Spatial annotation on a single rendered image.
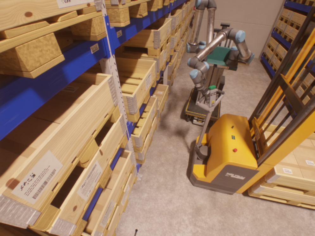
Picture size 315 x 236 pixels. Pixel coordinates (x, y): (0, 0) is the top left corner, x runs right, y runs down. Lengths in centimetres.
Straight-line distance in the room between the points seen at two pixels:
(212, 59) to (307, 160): 192
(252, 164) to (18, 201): 184
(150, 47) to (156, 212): 221
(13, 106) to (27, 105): 5
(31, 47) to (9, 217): 55
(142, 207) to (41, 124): 184
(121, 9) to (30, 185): 99
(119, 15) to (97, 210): 151
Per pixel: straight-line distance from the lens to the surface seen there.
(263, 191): 244
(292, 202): 282
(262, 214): 276
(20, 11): 59
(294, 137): 164
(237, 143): 196
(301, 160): 255
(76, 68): 82
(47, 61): 63
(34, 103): 69
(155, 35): 197
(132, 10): 139
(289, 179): 217
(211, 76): 289
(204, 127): 204
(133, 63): 209
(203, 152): 228
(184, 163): 263
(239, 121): 225
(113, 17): 110
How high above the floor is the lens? 230
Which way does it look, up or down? 45 degrees down
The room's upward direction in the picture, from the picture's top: straight up
